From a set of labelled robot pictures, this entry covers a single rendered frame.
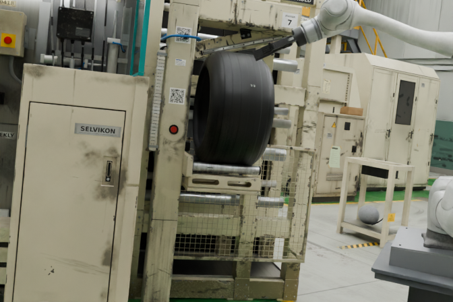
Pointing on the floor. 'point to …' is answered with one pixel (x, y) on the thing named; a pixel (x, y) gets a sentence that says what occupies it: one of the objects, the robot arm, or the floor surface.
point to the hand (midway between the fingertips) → (256, 55)
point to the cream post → (176, 143)
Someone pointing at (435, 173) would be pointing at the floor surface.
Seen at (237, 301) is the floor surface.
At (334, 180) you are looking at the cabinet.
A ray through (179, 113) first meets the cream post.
